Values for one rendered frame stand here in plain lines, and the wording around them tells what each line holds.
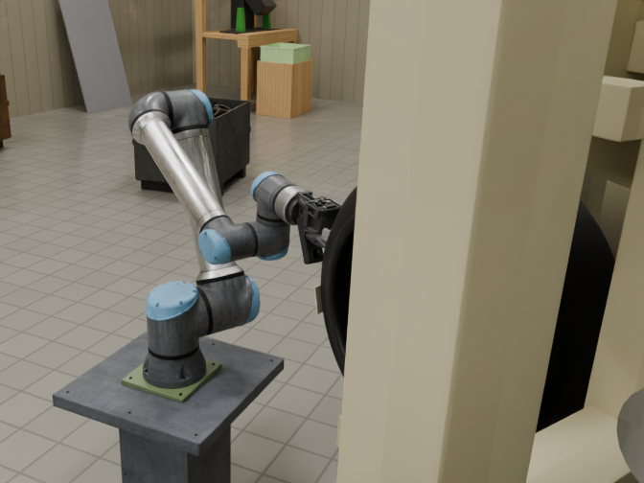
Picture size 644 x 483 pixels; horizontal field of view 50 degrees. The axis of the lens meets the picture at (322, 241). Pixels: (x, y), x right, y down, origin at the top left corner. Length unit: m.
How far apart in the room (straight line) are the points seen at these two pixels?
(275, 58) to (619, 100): 8.81
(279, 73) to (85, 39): 2.52
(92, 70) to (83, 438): 7.21
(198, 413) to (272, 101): 7.66
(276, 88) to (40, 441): 7.03
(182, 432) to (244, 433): 1.02
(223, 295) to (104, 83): 7.90
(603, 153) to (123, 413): 1.58
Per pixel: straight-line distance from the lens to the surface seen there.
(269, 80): 9.41
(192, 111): 2.14
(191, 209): 1.81
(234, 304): 2.10
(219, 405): 2.06
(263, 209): 1.75
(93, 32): 9.89
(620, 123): 0.65
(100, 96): 9.74
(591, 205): 1.54
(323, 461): 2.83
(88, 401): 2.13
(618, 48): 0.74
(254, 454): 2.85
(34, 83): 9.51
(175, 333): 2.04
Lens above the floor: 1.76
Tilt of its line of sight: 21 degrees down
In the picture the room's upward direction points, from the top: 3 degrees clockwise
